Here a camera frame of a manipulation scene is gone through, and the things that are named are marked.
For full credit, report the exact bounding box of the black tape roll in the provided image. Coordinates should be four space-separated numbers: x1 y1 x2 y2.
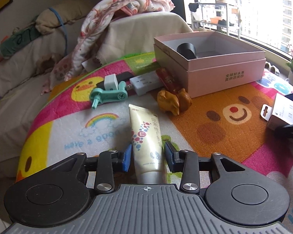
176 43 198 59

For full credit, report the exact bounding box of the green plush toy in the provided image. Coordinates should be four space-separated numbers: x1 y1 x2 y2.
0 23 43 58

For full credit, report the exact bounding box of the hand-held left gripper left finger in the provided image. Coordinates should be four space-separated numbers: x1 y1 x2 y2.
48 143 133 193

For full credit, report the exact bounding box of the white charger cube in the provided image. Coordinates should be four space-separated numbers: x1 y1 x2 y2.
104 75 119 90

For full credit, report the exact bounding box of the dark wooden figurine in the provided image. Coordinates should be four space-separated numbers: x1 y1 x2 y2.
177 88 193 108

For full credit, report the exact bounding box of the teal plastic tool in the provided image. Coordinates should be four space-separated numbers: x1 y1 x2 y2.
90 82 128 109

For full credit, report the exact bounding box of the small grey object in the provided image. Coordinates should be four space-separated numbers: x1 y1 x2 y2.
265 62 280 75

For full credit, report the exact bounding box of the white metal rack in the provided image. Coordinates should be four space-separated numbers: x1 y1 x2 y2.
189 0 242 39

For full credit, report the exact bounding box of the beige sofa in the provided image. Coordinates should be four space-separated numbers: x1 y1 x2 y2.
0 2 193 178

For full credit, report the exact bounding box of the red snack packet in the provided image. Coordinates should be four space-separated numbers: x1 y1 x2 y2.
156 68 180 93

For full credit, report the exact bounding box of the blue cord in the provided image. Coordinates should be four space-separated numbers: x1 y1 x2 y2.
49 7 69 56

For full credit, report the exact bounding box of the black device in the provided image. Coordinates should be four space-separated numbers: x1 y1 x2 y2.
95 72 133 89

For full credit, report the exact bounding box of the colourful cartoon play mat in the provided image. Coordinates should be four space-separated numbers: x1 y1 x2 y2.
16 51 293 234

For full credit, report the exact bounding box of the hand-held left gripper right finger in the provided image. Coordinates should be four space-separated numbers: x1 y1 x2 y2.
163 141 245 193

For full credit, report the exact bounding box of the cream lotion tube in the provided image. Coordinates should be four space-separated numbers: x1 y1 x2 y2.
128 104 167 184

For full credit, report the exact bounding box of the beige pillow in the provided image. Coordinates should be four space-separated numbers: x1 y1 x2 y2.
35 0 98 33

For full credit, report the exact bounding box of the pink cardboard box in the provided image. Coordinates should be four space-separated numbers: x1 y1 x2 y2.
153 31 266 98

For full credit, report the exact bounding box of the white plug adapter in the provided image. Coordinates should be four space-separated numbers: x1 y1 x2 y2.
126 74 163 96

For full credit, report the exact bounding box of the pink floral blanket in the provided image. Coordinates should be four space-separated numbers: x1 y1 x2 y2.
41 0 175 95

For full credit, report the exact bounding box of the small white packaging box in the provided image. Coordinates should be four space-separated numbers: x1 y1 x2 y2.
261 93 293 131

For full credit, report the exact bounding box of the light wooden pig figurine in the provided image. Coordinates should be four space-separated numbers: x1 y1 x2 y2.
157 89 180 116

